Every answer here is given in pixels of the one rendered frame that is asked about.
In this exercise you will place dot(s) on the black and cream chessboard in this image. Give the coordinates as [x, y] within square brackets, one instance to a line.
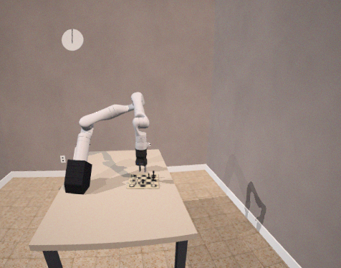
[147, 182]

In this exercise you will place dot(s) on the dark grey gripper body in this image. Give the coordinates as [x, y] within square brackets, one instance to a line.
[141, 151]

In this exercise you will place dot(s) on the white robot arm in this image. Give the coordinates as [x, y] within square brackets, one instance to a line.
[86, 122]

